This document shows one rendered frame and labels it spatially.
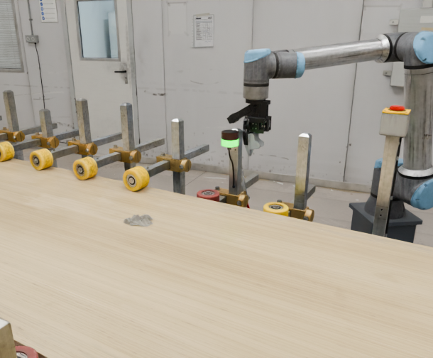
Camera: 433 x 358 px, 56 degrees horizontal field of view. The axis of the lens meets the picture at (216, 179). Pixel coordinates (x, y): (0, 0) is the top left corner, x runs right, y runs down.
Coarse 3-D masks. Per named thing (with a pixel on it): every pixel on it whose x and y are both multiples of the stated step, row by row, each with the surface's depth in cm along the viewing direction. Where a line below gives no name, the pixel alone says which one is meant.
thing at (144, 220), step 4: (136, 216) 118; (140, 216) 120; (144, 216) 120; (148, 216) 120; (124, 220) 118; (128, 220) 118; (132, 220) 118; (136, 220) 118; (140, 220) 117; (144, 220) 117; (148, 220) 118; (132, 224) 116; (136, 224) 116; (140, 224) 116; (144, 224) 116; (148, 224) 116
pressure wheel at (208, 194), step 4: (200, 192) 140; (204, 192) 141; (208, 192) 139; (212, 192) 141; (216, 192) 140; (200, 196) 137; (204, 196) 137; (208, 196) 137; (212, 196) 137; (216, 196) 138; (216, 200) 138
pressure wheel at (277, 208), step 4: (268, 204) 130; (272, 204) 131; (276, 204) 131; (280, 204) 130; (284, 204) 130; (264, 208) 128; (268, 208) 127; (272, 208) 128; (276, 208) 128; (280, 208) 128; (284, 208) 127; (288, 208) 128; (272, 212) 125; (276, 212) 125; (280, 212) 125; (284, 212) 126
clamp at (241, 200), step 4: (220, 188) 155; (220, 192) 150; (224, 192) 150; (228, 192) 150; (228, 196) 149; (232, 196) 148; (236, 196) 147; (240, 196) 148; (244, 196) 147; (228, 200) 149; (232, 200) 149; (236, 200) 148; (240, 200) 147; (244, 200) 148; (232, 204) 149; (236, 204) 148; (240, 204) 147; (244, 204) 148
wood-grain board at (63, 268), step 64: (0, 192) 141; (64, 192) 141; (128, 192) 142; (0, 256) 100; (64, 256) 100; (128, 256) 100; (192, 256) 100; (256, 256) 100; (320, 256) 100; (384, 256) 100; (64, 320) 77; (128, 320) 77; (192, 320) 77; (256, 320) 77; (320, 320) 77; (384, 320) 77
